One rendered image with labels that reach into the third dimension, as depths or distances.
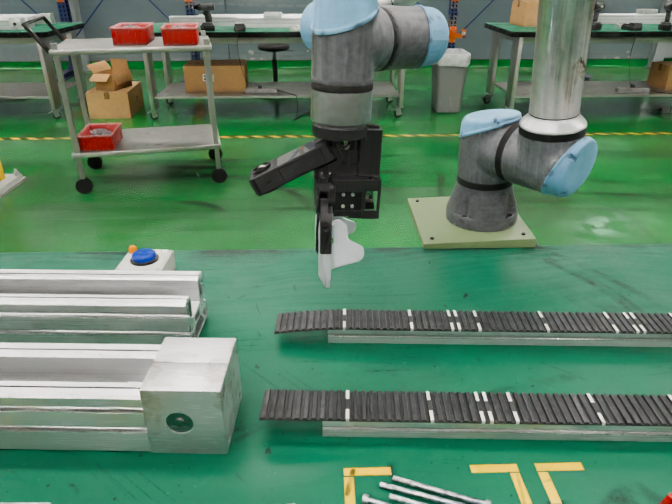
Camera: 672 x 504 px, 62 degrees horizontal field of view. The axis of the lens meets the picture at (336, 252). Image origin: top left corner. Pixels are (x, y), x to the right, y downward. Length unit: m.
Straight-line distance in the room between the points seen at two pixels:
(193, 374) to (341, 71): 0.38
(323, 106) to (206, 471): 0.44
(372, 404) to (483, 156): 0.61
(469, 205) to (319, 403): 0.62
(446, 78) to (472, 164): 4.50
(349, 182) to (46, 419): 0.45
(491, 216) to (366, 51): 0.61
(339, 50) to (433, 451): 0.48
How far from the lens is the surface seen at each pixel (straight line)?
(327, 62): 0.67
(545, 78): 1.05
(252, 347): 0.86
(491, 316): 0.89
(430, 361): 0.84
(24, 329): 0.95
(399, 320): 0.86
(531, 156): 1.08
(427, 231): 1.19
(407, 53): 0.73
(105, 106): 5.81
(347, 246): 0.73
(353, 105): 0.68
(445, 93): 5.68
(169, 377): 0.68
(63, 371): 0.79
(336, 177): 0.71
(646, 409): 0.79
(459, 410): 0.72
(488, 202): 1.19
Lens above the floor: 1.29
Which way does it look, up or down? 27 degrees down
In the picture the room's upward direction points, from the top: straight up
